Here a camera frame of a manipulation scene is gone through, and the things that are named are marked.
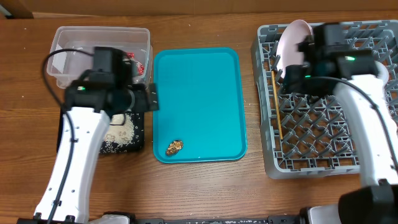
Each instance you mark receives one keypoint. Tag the white rice pile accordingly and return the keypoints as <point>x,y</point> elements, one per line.
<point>122,132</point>

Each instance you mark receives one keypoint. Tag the clear plastic waste bin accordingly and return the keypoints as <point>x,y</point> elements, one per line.
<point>68,66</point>

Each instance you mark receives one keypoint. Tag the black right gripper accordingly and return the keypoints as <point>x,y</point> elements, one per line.
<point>292,78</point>

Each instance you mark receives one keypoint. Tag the black rectangular tray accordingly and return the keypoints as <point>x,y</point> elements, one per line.
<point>136,140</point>

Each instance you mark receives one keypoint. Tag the large pink plate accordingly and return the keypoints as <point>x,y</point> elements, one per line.
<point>287,48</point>

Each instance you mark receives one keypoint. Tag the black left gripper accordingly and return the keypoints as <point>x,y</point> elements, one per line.
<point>142,104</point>

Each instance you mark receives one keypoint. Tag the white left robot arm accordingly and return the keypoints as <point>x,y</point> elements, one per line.
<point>89,104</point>

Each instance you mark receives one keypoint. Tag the grey white bowl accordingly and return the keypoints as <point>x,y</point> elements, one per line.
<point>383,73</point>

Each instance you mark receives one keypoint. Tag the red strawberry candy wrapper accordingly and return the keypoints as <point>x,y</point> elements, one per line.
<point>140,67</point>

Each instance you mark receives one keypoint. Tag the grey dishwasher rack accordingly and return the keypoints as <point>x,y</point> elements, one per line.
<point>316,139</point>

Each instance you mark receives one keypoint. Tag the wooden chopstick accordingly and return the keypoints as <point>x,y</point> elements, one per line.
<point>276,104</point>

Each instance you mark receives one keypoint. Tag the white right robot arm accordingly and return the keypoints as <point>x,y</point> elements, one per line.
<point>375,136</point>

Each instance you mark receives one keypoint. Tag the teal serving tray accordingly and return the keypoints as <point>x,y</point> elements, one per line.
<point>201,103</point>

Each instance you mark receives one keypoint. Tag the brown food scrap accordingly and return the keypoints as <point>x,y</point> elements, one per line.
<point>174,147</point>

